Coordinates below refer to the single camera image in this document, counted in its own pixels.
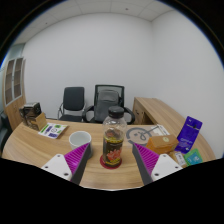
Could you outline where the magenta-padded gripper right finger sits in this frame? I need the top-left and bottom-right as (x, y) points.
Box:
(132, 142), (184, 186)

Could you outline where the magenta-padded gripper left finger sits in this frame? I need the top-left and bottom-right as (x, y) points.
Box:
(41, 142), (92, 186)

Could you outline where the clear bottle with dark label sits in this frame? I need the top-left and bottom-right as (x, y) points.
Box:
(101, 105), (128, 168)

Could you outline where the white mug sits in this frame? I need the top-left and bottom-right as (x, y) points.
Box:
(68, 130), (93, 155)

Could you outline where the orange-brown wooden box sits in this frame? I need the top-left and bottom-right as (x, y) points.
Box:
(145, 134), (180, 155)

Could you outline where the sheet with grey circle print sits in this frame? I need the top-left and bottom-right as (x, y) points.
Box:
(125, 125), (158, 147)

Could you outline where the white paper sheet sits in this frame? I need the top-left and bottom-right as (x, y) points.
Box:
(153, 124), (171, 137)

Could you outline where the small tan box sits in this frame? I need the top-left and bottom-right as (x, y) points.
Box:
(169, 150), (188, 168)

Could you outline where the white green purple leaflet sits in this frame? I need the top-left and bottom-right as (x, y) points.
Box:
(37, 122), (69, 140)

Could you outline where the green flat packet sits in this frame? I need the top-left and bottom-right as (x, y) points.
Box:
(182, 147), (204, 167)

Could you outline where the purple standing card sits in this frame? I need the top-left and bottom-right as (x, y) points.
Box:
(174, 115), (203, 155)

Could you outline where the wooden side desk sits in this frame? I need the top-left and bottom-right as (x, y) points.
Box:
(132, 96), (217, 161)

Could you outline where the grey backpack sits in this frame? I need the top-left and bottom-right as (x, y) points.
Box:
(93, 89), (120, 124)

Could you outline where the stack of dark cardboard boxes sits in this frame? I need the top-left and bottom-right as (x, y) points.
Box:
(18, 101), (48, 132)

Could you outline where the black mesh office chair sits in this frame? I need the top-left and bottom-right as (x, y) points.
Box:
(82, 84), (136, 125)

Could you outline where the black armchair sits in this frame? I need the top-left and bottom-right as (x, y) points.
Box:
(0, 111), (13, 154)

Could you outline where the wooden shelf cabinet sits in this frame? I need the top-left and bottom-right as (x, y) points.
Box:
(2, 57), (28, 131)

